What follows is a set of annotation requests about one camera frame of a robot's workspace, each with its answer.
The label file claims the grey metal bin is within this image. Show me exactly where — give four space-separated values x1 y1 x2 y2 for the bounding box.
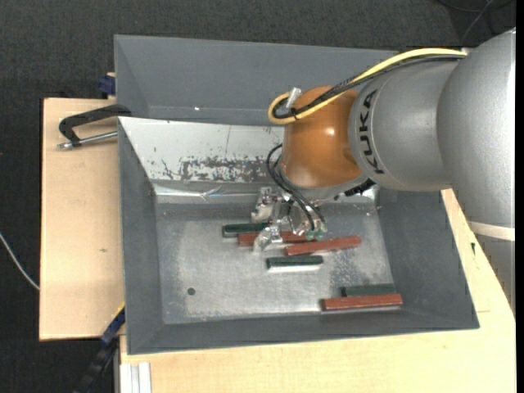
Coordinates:
113 34 481 355

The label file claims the black cylinder on white bracket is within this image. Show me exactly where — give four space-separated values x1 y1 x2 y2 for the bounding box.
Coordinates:
343 179 377 198

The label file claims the dark green flat block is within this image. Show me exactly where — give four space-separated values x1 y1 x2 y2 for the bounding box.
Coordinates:
265 255 325 270
221 222 268 238
340 283 397 298

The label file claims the red-brown flat block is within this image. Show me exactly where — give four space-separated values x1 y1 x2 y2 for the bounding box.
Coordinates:
283 235 363 257
237 230 317 247
319 293 404 313

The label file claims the pale wood board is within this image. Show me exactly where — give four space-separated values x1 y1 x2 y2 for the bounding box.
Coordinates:
38 97 126 341

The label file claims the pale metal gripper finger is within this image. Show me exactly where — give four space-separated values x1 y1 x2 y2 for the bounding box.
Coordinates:
250 196 274 224
252 224 284 254

